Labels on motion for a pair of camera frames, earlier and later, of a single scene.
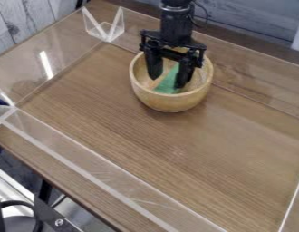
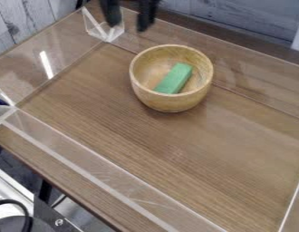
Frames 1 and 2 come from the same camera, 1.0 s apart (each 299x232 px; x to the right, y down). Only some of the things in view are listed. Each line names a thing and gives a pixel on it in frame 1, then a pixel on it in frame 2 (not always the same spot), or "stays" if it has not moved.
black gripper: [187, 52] → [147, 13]
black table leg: [45, 192] stays
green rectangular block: [167, 84] stays
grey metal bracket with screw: [48, 218] stays
